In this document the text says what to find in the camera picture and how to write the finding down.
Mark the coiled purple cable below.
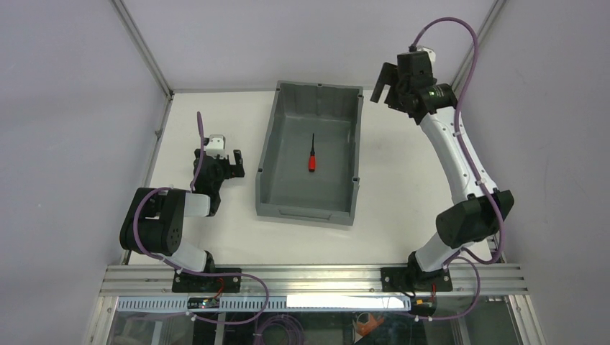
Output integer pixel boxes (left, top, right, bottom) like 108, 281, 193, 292
255, 314, 306, 345

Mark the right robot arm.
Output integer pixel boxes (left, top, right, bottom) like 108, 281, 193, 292
370, 51, 514, 285

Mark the grey plastic storage bin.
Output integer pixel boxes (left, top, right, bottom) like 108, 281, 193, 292
255, 80, 363, 226

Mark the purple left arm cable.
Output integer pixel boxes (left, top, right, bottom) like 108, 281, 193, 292
132, 111, 270, 326

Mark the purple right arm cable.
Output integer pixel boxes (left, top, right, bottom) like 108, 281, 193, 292
409, 17, 506, 321

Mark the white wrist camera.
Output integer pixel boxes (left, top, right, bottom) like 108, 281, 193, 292
409, 45, 437, 65
204, 134, 227, 160

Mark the red handled screwdriver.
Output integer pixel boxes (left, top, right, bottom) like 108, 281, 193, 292
308, 133, 317, 173

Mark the orange object under table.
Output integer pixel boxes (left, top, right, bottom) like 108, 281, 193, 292
354, 313, 384, 336

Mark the white slotted cable duct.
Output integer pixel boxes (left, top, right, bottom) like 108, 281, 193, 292
117, 294, 411, 313

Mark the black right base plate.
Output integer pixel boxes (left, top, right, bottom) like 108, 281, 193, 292
380, 266, 453, 293

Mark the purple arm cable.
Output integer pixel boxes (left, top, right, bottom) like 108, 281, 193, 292
409, 17, 506, 321
132, 111, 270, 326

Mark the aluminium front rail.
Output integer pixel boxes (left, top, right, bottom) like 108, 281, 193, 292
99, 261, 529, 297

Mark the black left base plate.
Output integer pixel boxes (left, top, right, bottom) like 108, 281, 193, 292
171, 267, 242, 293

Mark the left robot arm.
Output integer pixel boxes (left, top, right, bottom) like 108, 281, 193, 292
119, 149, 245, 275

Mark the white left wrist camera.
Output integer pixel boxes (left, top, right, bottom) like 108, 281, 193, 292
204, 134, 227, 160

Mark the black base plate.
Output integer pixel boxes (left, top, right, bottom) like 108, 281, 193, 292
171, 267, 242, 293
380, 266, 453, 293

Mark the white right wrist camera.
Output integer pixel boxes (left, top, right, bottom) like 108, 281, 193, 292
409, 45, 437, 65

